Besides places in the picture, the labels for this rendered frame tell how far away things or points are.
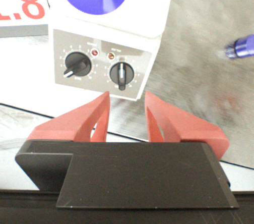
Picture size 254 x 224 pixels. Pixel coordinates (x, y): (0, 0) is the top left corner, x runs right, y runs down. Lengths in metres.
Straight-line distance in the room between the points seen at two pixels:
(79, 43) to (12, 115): 0.16
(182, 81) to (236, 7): 0.17
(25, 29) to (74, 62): 0.11
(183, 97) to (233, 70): 0.11
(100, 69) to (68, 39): 0.05
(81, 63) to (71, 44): 0.03
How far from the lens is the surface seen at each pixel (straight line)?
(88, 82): 0.20
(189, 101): 0.28
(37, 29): 0.27
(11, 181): 0.33
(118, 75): 0.17
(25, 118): 0.28
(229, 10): 0.35
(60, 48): 0.19
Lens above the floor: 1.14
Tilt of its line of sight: 80 degrees down
